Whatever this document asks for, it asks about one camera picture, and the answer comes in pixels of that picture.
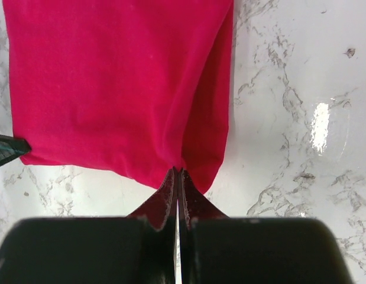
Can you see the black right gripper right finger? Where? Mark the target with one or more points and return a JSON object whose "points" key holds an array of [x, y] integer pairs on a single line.
{"points": [[216, 248]]}

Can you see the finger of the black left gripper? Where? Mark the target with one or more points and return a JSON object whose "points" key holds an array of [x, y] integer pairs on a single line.
{"points": [[12, 148]]}

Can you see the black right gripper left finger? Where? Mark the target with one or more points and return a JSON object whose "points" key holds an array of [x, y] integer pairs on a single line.
{"points": [[138, 248]]}

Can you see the crimson t shirt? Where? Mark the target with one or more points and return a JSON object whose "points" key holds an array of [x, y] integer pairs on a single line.
{"points": [[134, 87]]}

